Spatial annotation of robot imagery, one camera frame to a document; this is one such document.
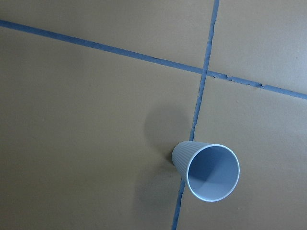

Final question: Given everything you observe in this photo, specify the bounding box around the blue ribbed cup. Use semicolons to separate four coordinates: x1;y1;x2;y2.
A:
172;141;240;202

